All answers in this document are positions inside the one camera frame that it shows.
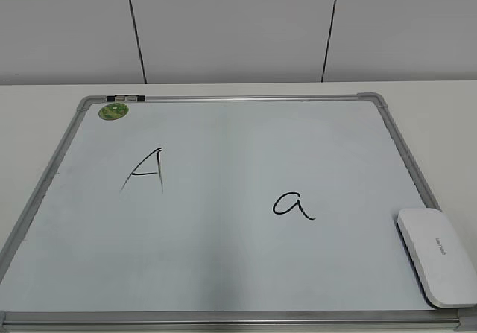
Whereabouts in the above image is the white board with aluminium frame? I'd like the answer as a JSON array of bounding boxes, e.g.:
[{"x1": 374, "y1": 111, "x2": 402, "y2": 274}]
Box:
[{"x1": 1, "y1": 92, "x2": 476, "y2": 332}]

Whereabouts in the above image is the black grey hanging clip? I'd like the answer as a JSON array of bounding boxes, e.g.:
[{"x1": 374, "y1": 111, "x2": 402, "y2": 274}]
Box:
[{"x1": 106, "y1": 94, "x2": 146, "y2": 102}]

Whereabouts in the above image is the round green sticker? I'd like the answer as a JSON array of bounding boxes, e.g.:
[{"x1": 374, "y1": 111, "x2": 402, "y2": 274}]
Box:
[{"x1": 98, "y1": 103, "x2": 129, "y2": 121}]

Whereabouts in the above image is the white board eraser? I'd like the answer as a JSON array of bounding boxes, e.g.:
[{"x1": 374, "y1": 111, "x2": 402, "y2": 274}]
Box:
[{"x1": 397, "y1": 208, "x2": 476, "y2": 308}]

